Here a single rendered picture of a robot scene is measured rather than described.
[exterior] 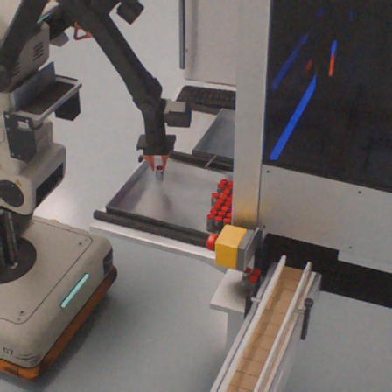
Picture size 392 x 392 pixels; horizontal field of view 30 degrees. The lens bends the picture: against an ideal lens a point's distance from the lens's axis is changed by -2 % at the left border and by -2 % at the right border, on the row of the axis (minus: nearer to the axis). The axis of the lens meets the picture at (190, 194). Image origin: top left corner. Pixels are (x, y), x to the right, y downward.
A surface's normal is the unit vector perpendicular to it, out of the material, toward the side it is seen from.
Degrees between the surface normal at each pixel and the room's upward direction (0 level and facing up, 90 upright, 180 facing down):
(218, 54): 90
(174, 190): 0
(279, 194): 90
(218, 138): 0
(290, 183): 90
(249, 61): 90
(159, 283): 0
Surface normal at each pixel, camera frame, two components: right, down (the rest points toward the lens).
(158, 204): 0.00, -0.80
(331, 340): -0.37, 0.55
